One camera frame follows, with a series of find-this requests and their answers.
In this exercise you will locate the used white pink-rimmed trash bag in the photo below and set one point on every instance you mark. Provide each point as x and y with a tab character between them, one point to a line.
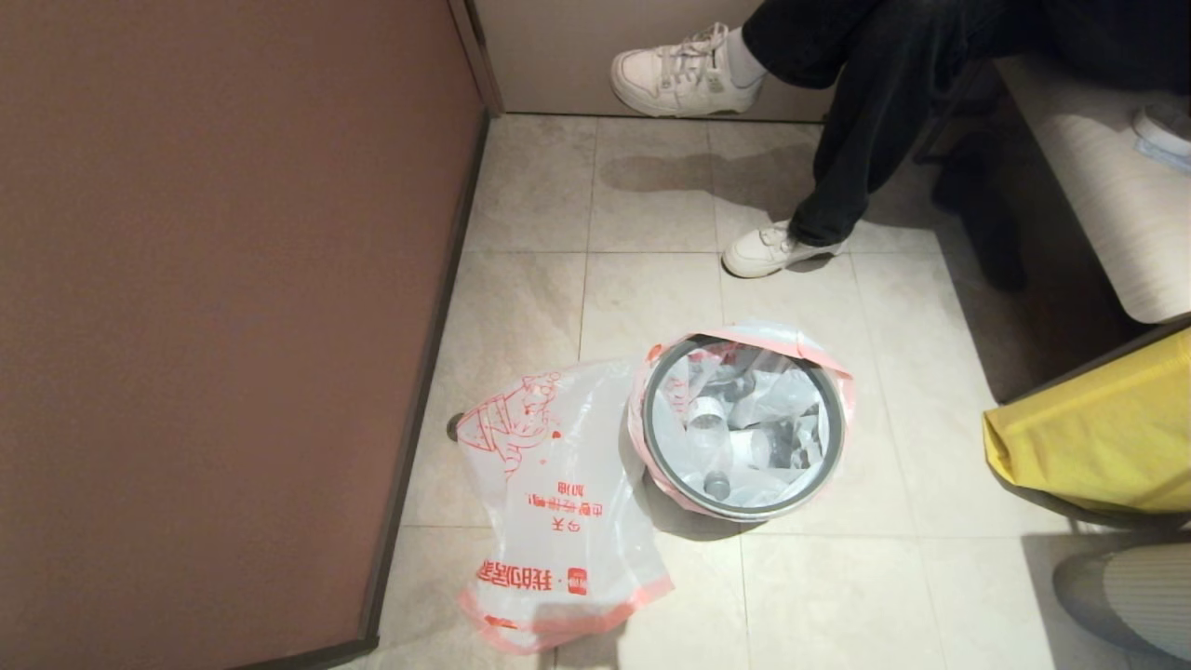
782	391

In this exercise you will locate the white red plastic bag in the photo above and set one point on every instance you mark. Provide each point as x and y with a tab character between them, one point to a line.
558	465

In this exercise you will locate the yellow plastic bag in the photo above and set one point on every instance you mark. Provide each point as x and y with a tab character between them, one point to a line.
1098	447

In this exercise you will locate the large clear plastic bottle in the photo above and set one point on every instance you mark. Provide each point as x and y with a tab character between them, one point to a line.
707	433

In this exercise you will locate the grey floor door stopper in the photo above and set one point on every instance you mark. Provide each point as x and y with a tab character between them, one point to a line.
453	426

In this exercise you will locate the plain white sneaker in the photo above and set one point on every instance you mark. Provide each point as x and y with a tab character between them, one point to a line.
768	251

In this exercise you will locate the small clear plastic bottle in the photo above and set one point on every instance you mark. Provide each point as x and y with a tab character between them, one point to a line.
758	447

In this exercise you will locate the white sneaker with grey laces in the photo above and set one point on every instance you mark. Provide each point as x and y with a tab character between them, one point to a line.
684	79

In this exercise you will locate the white sock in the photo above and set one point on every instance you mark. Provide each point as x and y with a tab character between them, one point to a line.
744	56

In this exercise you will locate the black trousers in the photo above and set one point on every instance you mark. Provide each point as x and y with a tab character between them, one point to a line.
884	93

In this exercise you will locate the black bench leg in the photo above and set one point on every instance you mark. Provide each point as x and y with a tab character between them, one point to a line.
986	214

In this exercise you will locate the beige upholstered bench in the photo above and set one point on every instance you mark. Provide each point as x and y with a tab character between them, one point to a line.
1117	205

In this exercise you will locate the grey ribbed rounded object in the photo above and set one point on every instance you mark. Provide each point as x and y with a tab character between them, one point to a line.
1135	596

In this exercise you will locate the white round object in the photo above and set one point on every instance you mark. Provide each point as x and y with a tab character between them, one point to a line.
1163	126

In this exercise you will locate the grey-brown door frame post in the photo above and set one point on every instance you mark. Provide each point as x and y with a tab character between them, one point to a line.
476	56

